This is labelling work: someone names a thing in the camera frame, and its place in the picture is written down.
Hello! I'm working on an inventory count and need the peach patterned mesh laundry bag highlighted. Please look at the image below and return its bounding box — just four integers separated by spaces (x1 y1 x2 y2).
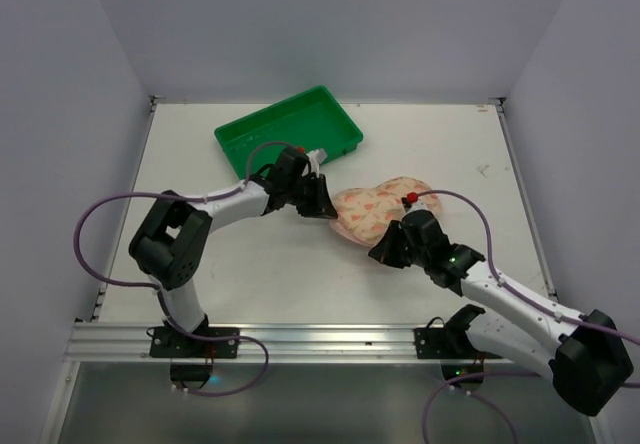
329 176 431 248

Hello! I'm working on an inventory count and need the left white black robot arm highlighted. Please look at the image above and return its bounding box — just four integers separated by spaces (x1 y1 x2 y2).
129 146 338 336

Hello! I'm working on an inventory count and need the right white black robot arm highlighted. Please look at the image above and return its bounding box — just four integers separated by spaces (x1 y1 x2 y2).
369 210 634 416

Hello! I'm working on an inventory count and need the green plastic tray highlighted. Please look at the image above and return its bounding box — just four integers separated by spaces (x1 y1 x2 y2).
214 86 363 179

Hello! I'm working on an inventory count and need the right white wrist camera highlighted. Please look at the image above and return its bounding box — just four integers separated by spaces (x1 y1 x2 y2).
402 198 429 215

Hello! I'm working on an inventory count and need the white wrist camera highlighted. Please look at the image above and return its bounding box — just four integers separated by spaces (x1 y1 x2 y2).
402 198 429 215
307 148 328 175

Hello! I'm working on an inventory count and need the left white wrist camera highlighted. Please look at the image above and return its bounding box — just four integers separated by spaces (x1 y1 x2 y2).
307 148 328 175

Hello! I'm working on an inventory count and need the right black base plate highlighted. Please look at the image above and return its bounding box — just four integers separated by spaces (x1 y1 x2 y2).
412 317 479 359

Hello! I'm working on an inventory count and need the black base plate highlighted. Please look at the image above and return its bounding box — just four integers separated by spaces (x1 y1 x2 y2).
146 325 239 359
412 317 479 359

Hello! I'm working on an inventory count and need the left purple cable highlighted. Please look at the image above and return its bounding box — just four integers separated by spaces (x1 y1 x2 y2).
73 141 306 396

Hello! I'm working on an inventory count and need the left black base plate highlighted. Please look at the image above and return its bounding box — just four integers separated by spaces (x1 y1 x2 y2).
146 325 239 359

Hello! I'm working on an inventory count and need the aluminium mounting rail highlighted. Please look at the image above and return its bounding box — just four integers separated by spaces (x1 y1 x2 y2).
64 314 573 364

